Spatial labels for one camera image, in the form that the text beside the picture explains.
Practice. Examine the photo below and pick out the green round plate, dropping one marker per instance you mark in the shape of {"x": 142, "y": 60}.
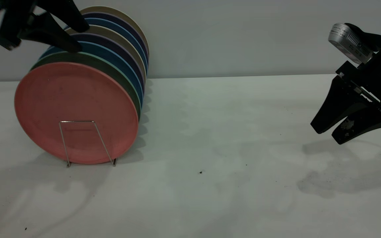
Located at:
{"x": 111, "y": 64}

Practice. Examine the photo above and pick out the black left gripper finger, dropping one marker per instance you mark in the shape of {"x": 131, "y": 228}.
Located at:
{"x": 50, "y": 33}
{"x": 66, "y": 15}

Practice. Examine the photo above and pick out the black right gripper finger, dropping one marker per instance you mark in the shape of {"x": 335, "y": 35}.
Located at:
{"x": 362, "y": 127}
{"x": 339, "y": 105}

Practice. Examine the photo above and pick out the pink round plate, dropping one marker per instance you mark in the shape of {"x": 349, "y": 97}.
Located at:
{"x": 74, "y": 109}

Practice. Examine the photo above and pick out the blue round plate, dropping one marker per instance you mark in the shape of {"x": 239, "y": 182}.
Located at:
{"x": 111, "y": 21}
{"x": 111, "y": 53}

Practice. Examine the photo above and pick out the beige round plate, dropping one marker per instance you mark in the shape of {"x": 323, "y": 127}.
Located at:
{"x": 111, "y": 9}
{"x": 104, "y": 29}

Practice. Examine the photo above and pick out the dark purple round plate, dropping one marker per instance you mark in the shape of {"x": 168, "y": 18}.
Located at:
{"x": 111, "y": 15}
{"x": 117, "y": 43}

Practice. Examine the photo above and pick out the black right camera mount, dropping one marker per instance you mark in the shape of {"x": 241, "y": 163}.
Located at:
{"x": 374, "y": 39}

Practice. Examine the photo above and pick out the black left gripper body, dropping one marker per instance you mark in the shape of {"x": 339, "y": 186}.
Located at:
{"x": 13, "y": 19}

